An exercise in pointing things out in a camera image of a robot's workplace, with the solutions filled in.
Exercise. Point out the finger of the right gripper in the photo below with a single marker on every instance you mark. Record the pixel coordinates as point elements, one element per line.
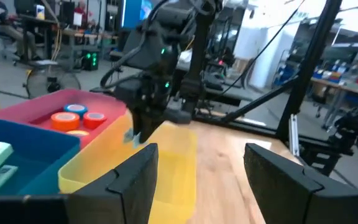
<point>138,124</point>
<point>154,121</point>

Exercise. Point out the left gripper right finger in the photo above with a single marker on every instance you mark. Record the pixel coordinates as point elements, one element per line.
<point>291,196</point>

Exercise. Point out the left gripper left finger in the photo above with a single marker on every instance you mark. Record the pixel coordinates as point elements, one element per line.
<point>129,196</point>

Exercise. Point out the red tape roll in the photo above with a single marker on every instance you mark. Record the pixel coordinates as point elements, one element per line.
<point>93,125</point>

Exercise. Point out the yellow tape roll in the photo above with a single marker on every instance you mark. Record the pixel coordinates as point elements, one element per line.
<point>77,133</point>

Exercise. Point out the blue tape roll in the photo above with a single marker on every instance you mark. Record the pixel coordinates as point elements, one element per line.
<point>76,115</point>

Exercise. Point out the orange tape roll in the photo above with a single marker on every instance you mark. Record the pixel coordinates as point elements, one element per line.
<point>64,126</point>

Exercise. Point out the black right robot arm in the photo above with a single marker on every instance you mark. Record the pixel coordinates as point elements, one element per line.
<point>154,46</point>

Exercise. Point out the translucent yellow plastic bin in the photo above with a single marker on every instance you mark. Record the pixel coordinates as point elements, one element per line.
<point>172,174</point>

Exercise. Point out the computer tower green lights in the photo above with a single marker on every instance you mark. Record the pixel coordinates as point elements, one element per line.
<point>90,59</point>

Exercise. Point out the computer monitor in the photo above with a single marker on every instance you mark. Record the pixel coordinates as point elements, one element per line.
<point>135,14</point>

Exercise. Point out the black floor fan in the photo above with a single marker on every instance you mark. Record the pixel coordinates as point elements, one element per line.
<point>53,85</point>

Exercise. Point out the blue plastic bin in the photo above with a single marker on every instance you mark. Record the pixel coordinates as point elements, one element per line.
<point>42,161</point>

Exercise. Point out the person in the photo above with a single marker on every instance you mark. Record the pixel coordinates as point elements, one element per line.
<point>81,12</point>
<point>11,31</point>

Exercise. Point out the pink plastic bin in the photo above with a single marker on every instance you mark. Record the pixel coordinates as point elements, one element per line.
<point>26,109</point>

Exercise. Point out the silver extrusion bracket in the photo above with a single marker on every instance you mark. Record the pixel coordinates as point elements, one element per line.
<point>294,137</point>

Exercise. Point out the black aluminium table frame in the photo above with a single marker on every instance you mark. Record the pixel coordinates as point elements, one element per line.
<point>309,62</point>

